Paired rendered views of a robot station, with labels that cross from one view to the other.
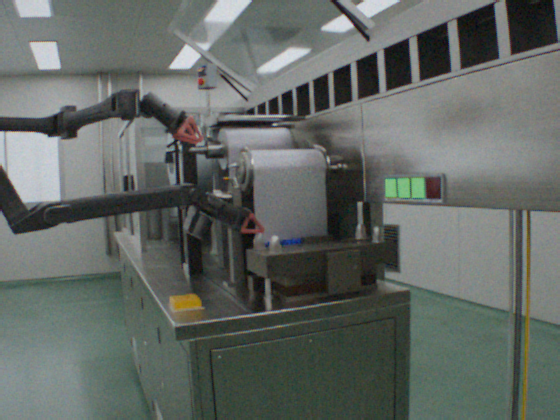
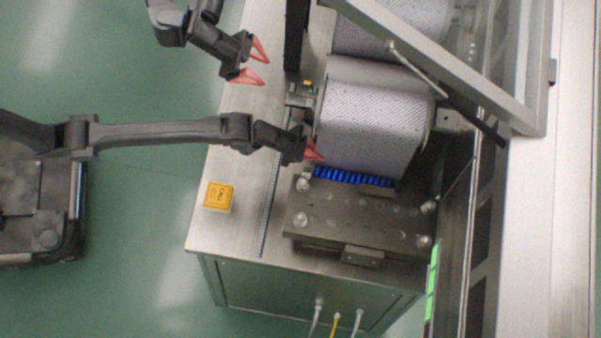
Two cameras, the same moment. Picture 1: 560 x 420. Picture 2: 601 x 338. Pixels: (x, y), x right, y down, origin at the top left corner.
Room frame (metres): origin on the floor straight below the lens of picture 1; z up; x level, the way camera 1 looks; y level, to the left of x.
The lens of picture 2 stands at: (0.79, -0.20, 2.71)
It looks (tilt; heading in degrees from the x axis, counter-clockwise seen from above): 68 degrees down; 24
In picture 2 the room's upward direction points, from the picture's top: 9 degrees clockwise
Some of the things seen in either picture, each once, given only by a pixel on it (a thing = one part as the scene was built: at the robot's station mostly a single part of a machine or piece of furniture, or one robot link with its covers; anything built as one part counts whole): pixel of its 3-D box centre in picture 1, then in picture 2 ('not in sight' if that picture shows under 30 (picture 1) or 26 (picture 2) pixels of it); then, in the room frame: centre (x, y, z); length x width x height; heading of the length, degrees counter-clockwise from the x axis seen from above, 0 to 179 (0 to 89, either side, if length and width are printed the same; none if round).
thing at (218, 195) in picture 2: (185, 302); (218, 195); (1.25, 0.26, 0.91); 0.07 x 0.07 x 0.02; 22
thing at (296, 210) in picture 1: (291, 214); (361, 158); (1.48, -0.03, 1.12); 0.23 x 0.01 x 0.18; 112
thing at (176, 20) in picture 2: (139, 107); (191, 16); (1.41, 0.40, 1.45); 0.12 x 0.11 x 0.09; 112
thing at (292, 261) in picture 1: (322, 255); (362, 219); (1.38, -0.11, 1.00); 0.40 x 0.16 x 0.06; 112
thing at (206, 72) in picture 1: (205, 76); not in sight; (2.00, 0.28, 1.66); 0.07 x 0.07 x 0.10; 48
